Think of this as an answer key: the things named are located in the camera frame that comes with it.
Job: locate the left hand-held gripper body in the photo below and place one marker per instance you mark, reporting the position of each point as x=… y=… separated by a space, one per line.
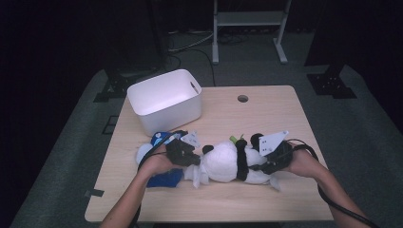
x=179 y=152

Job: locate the person's left hand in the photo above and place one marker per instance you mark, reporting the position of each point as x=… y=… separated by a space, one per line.
x=155 y=163

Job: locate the black stand with square base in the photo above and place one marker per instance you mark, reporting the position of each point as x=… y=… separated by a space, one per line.
x=331 y=84

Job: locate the white plastic bin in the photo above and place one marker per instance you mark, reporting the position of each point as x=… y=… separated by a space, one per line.
x=171 y=117

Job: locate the blue wet wipes pack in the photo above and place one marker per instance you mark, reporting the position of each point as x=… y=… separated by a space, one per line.
x=164 y=180

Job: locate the black stand with long feet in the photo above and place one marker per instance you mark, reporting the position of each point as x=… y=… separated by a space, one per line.
x=115 y=84

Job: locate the white metal stand frame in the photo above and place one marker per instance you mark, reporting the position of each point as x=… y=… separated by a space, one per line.
x=250 y=18

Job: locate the panda plush toy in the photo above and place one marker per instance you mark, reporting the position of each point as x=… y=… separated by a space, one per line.
x=221 y=161

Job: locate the person's right hand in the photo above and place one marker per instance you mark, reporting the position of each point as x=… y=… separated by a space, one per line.
x=302 y=163

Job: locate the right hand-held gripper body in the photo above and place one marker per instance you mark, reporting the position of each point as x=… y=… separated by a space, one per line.
x=280 y=156

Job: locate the dark tape strip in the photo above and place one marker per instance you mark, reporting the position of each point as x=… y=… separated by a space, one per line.
x=94 y=192

